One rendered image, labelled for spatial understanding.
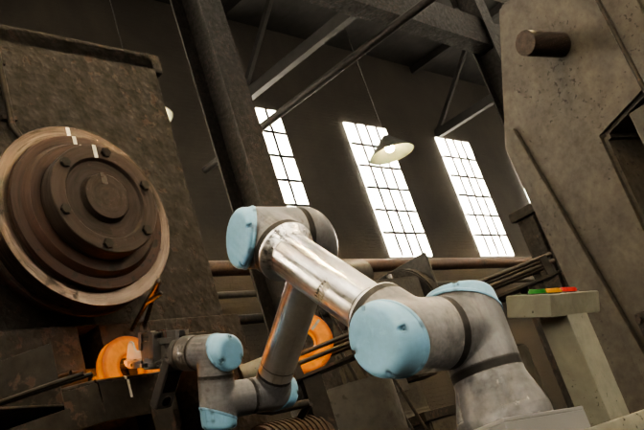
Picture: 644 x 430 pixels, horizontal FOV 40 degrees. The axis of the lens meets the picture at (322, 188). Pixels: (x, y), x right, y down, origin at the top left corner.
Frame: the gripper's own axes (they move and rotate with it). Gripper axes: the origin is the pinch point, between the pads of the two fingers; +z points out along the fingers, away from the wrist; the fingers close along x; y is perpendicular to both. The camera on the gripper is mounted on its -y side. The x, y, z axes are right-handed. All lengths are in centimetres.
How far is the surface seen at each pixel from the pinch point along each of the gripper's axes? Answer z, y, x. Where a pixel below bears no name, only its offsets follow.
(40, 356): -28.5, 4.7, 38.9
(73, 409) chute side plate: -6.6, -7.4, 19.1
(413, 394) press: 450, -94, -709
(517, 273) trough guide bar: -53, 15, -87
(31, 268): 3.8, 22.8, 21.7
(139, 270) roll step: 1.6, 21.7, -5.2
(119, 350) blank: 0.1, 3.6, 2.5
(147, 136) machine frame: 33, 63, -33
